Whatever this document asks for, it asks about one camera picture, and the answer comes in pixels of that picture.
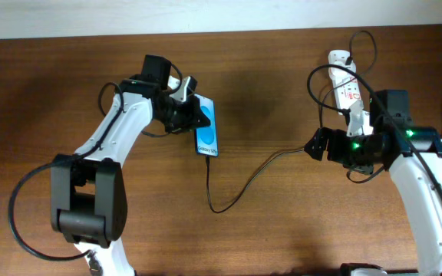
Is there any blue Galaxy smartphone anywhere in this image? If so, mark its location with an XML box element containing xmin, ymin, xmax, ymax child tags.
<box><xmin>195</xmin><ymin>94</ymin><xmax>219</xmax><ymax>157</ymax></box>

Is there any black charging cable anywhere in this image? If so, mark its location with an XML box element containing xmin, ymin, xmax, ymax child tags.
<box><xmin>204</xmin><ymin>30</ymin><xmax>378</xmax><ymax>214</ymax></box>

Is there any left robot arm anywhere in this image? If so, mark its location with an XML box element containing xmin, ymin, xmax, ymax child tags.
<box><xmin>51</xmin><ymin>55</ymin><xmax>210</xmax><ymax>275</ymax></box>

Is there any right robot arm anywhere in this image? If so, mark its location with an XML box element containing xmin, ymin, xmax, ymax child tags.
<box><xmin>304</xmin><ymin>90</ymin><xmax>442</xmax><ymax>275</ymax></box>

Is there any white charger plug adapter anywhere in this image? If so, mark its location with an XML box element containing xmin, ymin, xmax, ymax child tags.
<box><xmin>328</xmin><ymin>61</ymin><xmax>356</xmax><ymax>81</ymax></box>

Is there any white power strip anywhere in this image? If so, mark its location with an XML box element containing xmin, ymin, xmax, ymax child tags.
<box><xmin>328</xmin><ymin>50</ymin><xmax>361</xmax><ymax>109</ymax></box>

